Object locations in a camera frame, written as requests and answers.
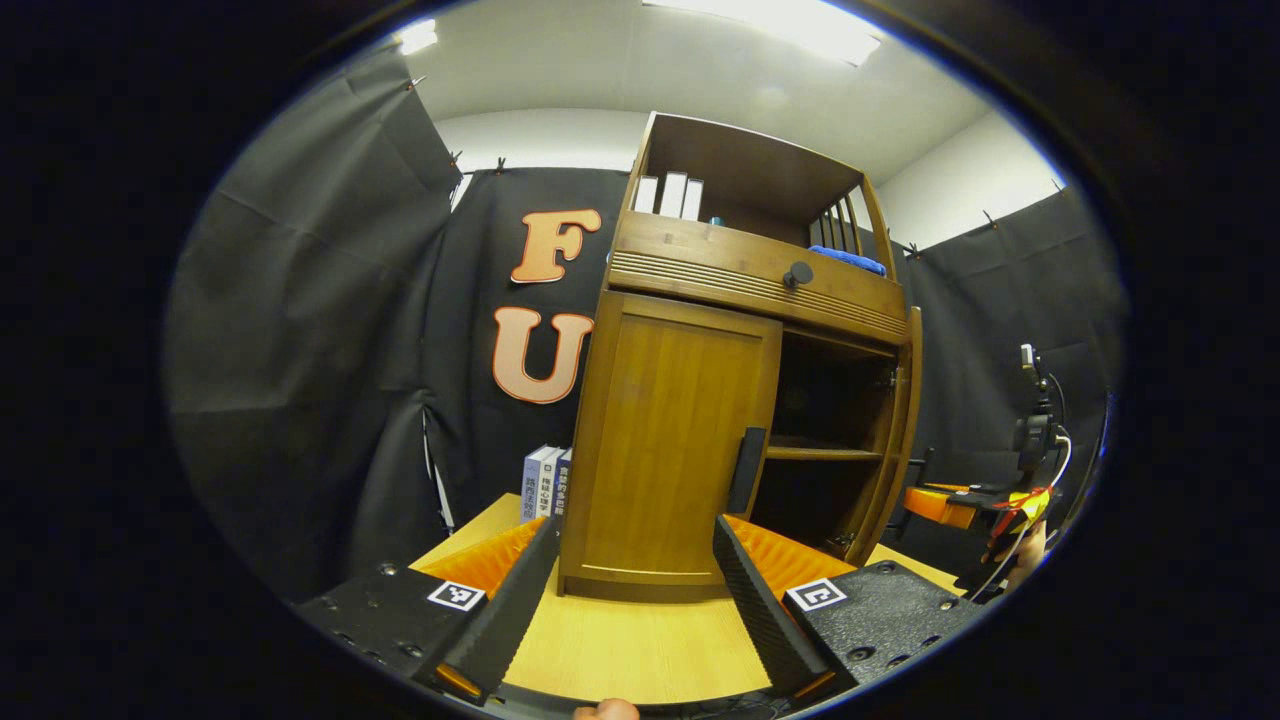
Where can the dark blue book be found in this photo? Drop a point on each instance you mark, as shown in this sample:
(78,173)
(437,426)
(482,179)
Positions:
(564,482)

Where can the pale blue book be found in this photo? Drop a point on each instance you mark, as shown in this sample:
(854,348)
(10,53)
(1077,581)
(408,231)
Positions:
(533,485)

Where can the wooden inner shelf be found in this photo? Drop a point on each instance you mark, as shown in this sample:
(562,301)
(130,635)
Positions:
(820,452)

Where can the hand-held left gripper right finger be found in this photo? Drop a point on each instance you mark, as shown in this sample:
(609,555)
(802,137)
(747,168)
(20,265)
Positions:
(765,620)

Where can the black backdrop cloth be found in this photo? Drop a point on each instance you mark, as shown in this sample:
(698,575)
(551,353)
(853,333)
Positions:
(300,300)

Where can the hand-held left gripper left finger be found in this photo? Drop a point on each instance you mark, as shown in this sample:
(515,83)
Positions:
(500,620)

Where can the wooden double-door shoe cabinet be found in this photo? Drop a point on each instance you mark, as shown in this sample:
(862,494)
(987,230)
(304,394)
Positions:
(700,250)

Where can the black round drawer knob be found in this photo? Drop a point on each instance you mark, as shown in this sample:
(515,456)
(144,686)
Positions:
(798,275)

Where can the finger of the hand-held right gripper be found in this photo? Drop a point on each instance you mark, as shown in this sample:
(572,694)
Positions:
(940,505)

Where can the small ceiling light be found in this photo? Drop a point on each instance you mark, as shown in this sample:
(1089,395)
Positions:
(418,36)

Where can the wooden ribbed drawer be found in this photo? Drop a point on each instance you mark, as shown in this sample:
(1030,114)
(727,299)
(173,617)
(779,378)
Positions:
(720,260)

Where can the white spined book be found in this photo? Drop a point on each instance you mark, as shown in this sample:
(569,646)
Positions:
(550,485)

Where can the wooden shoe cabinet door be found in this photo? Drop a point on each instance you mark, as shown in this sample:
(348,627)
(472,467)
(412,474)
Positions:
(660,440)
(900,430)

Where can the blue cloth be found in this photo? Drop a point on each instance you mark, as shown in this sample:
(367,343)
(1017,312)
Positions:
(848,260)

